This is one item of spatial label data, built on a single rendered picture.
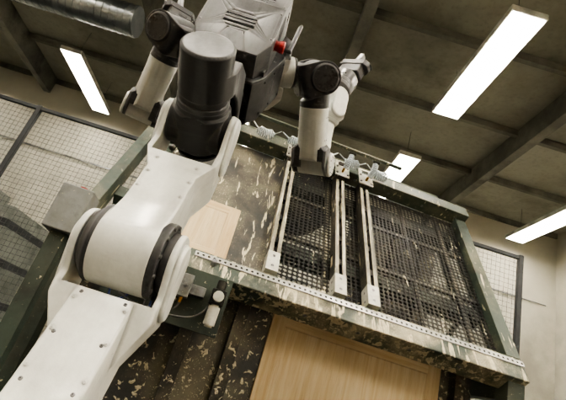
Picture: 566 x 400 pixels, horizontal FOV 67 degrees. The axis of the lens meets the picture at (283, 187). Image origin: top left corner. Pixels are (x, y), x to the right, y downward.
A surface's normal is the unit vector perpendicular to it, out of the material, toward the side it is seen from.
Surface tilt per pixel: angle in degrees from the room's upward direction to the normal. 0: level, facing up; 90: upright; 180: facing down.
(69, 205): 90
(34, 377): 64
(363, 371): 90
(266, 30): 82
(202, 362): 90
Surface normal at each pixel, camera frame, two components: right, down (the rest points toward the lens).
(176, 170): 0.22, -0.72
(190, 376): 0.22, -0.35
